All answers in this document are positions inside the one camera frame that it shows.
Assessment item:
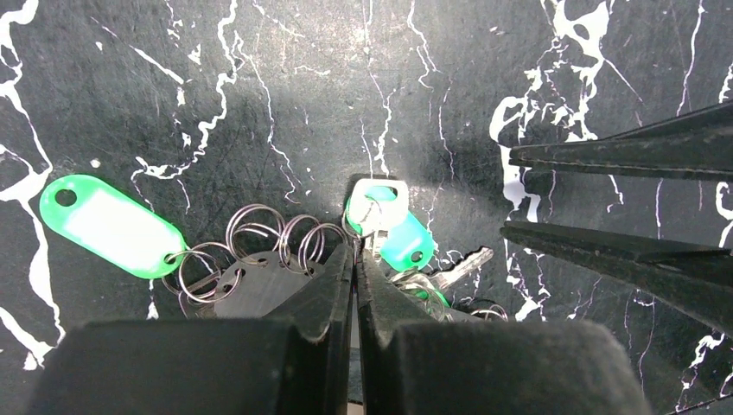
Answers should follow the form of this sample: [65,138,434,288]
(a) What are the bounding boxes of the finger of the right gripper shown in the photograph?
[500,220,732,336]
[509,100,732,182]

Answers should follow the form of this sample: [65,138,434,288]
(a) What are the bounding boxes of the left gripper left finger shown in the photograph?
[26,245,354,414]

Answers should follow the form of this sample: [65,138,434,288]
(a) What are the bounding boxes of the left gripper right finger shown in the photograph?
[354,252,652,414]

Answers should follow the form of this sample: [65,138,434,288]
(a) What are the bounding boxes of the small silver key rings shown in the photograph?
[161,203,510,323]

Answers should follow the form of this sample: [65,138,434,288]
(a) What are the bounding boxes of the green key tag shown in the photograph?
[345,178,494,291]
[413,288,451,308]
[39,174,187,279]

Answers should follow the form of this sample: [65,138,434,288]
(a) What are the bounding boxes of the large silver carabiner keyring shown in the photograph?
[177,252,322,319]

